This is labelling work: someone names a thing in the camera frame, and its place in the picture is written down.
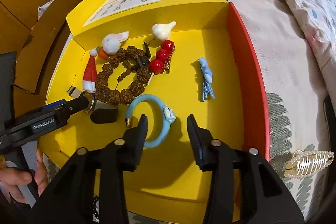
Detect silver wristwatch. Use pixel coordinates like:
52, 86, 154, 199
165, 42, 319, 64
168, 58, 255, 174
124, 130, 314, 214
67, 86, 97, 113

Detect light blue bangle bracelet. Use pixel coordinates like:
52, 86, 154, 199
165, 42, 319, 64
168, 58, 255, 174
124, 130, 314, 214
125, 93, 177, 148

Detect person's left hand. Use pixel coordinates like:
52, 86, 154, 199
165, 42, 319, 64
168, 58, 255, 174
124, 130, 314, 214
1, 147, 49, 204

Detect red santa hat clip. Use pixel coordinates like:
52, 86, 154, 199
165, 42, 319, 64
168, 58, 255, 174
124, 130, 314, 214
83, 49, 97, 93

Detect white plush bunny clip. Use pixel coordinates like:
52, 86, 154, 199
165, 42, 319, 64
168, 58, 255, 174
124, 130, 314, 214
97, 31, 129, 60

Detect red candied berry hair clip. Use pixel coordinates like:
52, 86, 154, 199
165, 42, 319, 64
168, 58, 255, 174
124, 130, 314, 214
147, 40, 175, 85

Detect blue bow hair clip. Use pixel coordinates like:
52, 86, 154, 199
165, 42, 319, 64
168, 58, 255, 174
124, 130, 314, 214
198, 57, 215, 102

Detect pearl claw hair clip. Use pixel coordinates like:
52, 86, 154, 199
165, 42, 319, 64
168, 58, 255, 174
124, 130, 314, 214
284, 150, 334, 179

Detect yellow cardboard box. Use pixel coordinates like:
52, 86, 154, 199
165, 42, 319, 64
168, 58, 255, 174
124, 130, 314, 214
46, 0, 270, 223

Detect white duck hair clip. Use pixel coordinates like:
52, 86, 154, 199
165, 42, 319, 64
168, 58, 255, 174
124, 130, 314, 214
151, 21, 176, 42

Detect white plastic bag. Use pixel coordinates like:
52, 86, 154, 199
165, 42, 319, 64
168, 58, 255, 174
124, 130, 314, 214
38, 0, 54, 20

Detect wooden wardrobe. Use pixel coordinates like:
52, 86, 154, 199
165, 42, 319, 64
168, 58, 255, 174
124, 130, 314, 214
1, 0, 82, 116

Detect brown rudraksha bead bracelet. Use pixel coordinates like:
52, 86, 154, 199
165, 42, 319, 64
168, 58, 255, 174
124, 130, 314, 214
94, 45, 153, 105

